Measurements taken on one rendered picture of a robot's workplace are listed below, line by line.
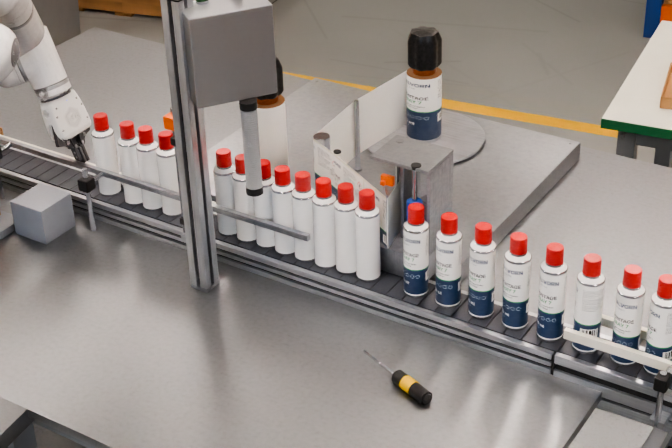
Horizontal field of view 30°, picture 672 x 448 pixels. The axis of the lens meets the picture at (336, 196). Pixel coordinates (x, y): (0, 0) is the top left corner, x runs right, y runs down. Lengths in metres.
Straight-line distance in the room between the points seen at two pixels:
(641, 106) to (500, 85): 2.02
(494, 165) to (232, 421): 1.05
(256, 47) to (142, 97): 1.20
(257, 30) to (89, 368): 0.75
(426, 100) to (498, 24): 3.11
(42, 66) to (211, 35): 0.67
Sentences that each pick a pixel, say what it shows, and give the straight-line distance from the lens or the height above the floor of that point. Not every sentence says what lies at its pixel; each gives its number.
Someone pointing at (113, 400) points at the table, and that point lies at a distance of 2.47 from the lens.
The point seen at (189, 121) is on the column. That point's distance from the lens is 2.52.
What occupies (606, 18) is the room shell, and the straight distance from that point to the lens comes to 6.31.
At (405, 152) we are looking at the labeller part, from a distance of 2.58.
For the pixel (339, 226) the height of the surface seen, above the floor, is 1.00.
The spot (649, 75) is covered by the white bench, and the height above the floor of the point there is 0.80.
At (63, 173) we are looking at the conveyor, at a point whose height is 0.88.
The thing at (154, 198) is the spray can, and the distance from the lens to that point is 2.93.
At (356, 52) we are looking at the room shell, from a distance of 5.89.
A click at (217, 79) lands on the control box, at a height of 1.34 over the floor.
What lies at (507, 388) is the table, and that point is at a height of 0.83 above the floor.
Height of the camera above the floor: 2.36
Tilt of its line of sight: 30 degrees down
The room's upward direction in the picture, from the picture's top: 2 degrees counter-clockwise
